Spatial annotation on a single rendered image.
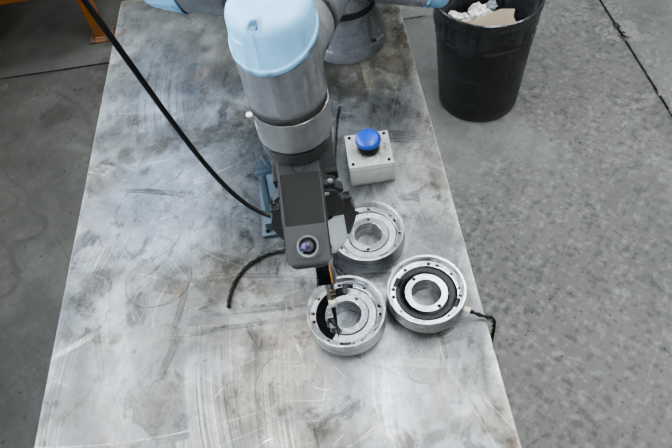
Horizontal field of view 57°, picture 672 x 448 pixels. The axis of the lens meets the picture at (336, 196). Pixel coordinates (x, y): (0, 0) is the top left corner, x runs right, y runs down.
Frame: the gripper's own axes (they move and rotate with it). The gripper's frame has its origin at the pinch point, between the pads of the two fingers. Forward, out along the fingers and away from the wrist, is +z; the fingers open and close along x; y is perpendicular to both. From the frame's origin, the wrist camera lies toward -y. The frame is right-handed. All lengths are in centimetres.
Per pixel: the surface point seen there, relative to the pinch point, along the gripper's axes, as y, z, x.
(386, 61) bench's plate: 48, 13, -16
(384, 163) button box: 19.8, 8.7, -10.9
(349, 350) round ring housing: -8.9, 9.8, -1.4
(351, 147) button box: 24.1, 8.7, -6.4
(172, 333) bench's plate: -0.9, 13.0, 22.8
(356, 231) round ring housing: 9.5, 10.7, -4.9
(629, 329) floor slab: 21, 93, -73
